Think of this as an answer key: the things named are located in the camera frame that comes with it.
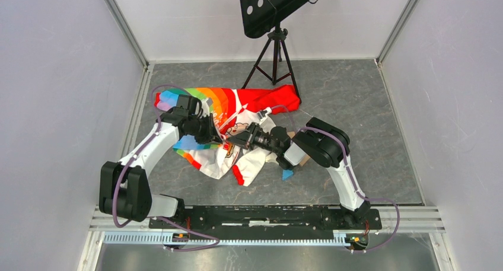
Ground flat wooden plank block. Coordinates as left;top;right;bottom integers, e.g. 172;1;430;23
298;155;310;166

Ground rainbow cartoon zip jacket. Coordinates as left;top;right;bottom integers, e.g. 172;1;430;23
154;85;301;186

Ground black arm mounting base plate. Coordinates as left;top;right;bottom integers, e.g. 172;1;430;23
171;205;382;240

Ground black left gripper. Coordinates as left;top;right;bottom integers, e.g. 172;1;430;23
189;113;222;145

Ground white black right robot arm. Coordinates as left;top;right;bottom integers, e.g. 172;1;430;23
228;117;371;228

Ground blue triangular block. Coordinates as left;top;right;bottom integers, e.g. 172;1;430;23
281;170;294;181

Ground black music stand tripod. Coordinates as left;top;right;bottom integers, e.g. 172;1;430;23
240;0;318;97

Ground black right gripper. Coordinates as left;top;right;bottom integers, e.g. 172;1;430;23
227;121;281;154

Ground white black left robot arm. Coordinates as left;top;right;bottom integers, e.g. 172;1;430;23
98;95;222;228

